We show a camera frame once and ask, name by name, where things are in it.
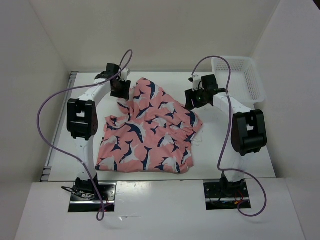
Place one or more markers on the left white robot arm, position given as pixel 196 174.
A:
pixel 82 121

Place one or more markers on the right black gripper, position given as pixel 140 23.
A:
pixel 190 95

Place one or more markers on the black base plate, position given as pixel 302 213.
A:
pixel 82 202
pixel 217 198

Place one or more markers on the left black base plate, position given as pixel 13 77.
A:
pixel 82 202

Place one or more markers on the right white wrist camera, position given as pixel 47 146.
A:
pixel 196 81

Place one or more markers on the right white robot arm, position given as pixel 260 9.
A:
pixel 246 131

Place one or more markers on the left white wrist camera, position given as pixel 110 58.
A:
pixel 124 74

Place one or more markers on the aluminium table edge rail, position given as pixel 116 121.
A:
pixel 58 129

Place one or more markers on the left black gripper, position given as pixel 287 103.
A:
pixel 124 93

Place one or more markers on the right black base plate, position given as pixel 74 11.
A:
pixel 217 198

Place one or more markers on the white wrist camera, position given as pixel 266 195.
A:
pixel 196 81
pixel 124 74

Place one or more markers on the white plastic mesh basket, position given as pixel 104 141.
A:
pixel 241 77

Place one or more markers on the pink shark print shorts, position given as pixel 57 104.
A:
pixel 154 134

